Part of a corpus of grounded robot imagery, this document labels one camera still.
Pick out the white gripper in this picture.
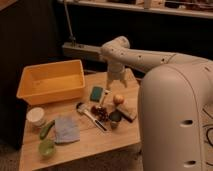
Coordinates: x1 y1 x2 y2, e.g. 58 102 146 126
106 62 128 90

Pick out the silver peeler with black handle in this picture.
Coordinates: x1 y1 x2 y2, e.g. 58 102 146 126
76 102 107 132

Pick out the small metal cup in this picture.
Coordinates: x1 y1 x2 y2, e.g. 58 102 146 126
109 111 122 129

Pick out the blue folded cloth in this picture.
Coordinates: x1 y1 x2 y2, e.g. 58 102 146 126
55 116 80 144

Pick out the small yellow-red apple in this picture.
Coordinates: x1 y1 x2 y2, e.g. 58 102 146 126
113 94 125 105

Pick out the wall shelf with clutter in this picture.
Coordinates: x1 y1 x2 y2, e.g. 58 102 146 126
57 0 213 19

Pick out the green cucumber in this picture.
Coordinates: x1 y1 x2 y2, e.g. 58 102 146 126
39 120 55 140

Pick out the teal sponge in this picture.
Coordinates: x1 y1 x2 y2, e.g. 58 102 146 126
90 87 103 102

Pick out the orange plastic bin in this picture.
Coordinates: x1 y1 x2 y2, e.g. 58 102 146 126
17 60 85 105

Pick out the white paper cup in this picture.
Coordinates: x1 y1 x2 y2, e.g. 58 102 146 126
26 107 45 127

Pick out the bunch of dark grapes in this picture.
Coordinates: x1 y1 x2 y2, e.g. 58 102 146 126
91 106 108 122

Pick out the white handled brush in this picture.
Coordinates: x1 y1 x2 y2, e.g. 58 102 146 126
99 89 110 107

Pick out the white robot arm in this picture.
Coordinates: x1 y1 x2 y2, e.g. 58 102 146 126
101 36 213 171

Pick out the grey metal rail base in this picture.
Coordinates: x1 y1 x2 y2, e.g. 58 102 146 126
62 42 104 62

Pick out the brown rectangular block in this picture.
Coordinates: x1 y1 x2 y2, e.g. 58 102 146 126
116 104 137 123

